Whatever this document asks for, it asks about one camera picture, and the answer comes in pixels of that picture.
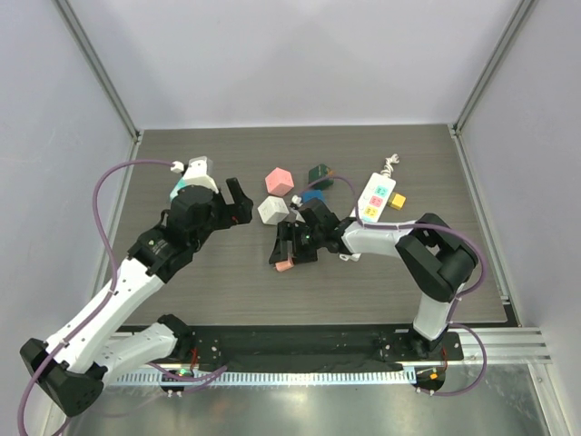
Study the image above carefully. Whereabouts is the small pink cube plug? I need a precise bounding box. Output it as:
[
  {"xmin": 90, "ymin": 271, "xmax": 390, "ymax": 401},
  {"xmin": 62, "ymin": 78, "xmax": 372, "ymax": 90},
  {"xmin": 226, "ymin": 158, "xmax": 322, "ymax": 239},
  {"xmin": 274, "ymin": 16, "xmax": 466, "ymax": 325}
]
[{"xmin": 274, "ymin": 259, "xmax": 294, "ymax": 273}]

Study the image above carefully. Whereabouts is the teal triangular socket base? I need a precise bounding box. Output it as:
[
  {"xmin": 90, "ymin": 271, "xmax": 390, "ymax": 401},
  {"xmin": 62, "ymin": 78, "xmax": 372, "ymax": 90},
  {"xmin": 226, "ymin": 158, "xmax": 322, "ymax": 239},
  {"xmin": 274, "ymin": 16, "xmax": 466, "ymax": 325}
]
[{"xmin": 169, "ymin": 179, "xmax": 186, "ymax": 202}]

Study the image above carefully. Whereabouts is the white cube socket plug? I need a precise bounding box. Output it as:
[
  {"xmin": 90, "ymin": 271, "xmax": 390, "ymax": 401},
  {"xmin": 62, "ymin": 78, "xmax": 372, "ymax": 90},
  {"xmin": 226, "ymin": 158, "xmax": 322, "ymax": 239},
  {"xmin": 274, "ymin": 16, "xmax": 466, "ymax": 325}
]
[{"xmin": 258, "ymin": 195, "xmax": 290, "ymax": 225}]

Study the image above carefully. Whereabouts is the blue cube socket plug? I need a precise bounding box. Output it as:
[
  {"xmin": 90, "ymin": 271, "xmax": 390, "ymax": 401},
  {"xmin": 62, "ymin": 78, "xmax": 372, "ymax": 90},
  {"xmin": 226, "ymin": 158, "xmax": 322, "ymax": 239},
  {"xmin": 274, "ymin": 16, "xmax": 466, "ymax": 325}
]
[{"xmin": 300, "ymin": 189, "xmax": 325, "ymax": 203}]

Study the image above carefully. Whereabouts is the large pink cube plug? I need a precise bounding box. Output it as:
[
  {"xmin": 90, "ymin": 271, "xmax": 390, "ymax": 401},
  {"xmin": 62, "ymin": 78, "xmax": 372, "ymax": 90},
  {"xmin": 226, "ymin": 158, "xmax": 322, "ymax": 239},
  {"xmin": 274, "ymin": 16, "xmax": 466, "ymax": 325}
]
[{"xmin": 264, "ymin": 167, "xmax": 294, "ymax": 197}]

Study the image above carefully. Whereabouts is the dark green patterned cube plug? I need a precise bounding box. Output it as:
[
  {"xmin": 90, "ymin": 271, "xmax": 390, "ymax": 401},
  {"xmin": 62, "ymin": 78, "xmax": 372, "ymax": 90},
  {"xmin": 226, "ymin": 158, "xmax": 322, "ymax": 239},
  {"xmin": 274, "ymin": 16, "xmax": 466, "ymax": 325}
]
[{"xmin": 308, "ymin": 163, "xmax": 334, "ymax": 190}]

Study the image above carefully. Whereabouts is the white power strip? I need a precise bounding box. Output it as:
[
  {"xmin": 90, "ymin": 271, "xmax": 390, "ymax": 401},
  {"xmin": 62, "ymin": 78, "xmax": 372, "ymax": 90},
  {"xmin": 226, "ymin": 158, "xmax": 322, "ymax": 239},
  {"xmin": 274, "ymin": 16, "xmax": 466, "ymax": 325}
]
[{"xmin": 338, "ymin": 171, "xmax": 398, "ymax": 263}]

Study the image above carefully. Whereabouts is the yellow cube plug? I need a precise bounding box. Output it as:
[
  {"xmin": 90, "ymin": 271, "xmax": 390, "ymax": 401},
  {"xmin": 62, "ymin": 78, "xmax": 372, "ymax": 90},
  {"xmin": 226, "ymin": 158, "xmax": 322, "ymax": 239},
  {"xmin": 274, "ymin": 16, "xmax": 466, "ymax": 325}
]
[{"xmin": 388, "ymin": 193, "xmax": 407, "ymax": 211}]

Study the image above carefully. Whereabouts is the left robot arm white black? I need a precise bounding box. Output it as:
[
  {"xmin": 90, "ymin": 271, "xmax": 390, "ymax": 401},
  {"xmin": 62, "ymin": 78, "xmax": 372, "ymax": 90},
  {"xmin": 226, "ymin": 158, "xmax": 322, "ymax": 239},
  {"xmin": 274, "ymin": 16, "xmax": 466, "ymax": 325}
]
[{"xmin": 20, "ymin": 178, "xmax": 253, "ymax": 418}]

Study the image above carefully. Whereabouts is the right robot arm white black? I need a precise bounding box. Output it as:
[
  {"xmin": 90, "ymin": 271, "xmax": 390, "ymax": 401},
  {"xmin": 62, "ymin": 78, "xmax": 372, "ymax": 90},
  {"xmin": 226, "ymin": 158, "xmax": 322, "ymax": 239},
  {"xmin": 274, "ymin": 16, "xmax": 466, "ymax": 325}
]
[{"xmin": 269, "ymin": 199, "xmax": 487, "ymax": 360}]

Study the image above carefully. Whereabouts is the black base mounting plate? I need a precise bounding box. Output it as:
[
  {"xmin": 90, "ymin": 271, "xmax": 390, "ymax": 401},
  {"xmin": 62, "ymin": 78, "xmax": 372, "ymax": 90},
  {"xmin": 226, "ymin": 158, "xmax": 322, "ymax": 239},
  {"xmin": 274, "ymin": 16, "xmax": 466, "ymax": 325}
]
[{"xmin": 192, "ymin": 324, "xmax": 464, "ymax": 362}]

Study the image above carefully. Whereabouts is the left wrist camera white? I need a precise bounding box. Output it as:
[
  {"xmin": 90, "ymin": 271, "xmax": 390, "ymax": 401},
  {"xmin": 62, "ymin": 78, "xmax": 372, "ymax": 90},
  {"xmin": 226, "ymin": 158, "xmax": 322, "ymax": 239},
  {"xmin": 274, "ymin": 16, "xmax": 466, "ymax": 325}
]
[{"xmin": 171, "ymin": 156, "xmax": 219, "ymax": 193}]

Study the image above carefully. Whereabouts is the white coiled strip cord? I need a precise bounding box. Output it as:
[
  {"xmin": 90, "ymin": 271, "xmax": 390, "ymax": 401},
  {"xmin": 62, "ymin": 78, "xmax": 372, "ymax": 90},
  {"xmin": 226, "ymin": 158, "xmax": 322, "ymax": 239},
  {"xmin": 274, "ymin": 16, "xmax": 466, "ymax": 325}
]
[{"xmin": 379, "ymin": 154, "xmax": 402, "ymax": 177}]

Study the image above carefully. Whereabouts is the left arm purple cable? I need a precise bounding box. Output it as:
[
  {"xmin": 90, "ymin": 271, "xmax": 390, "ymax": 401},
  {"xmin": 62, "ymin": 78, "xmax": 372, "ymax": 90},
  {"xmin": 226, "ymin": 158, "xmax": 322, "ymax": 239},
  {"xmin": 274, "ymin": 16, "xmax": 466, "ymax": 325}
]
[{"xmin": 17, "ymin": 159, "xmax": 228, "ymax": 436}]

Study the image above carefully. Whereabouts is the white slotted cable duct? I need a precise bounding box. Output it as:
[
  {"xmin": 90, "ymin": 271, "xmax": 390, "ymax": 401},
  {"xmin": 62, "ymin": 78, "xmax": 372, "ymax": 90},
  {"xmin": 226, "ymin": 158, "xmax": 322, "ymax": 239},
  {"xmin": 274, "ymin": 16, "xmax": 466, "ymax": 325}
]
[{"xmin": 113, "ymin": 367, "xmax": 417, "ymax": 388}]

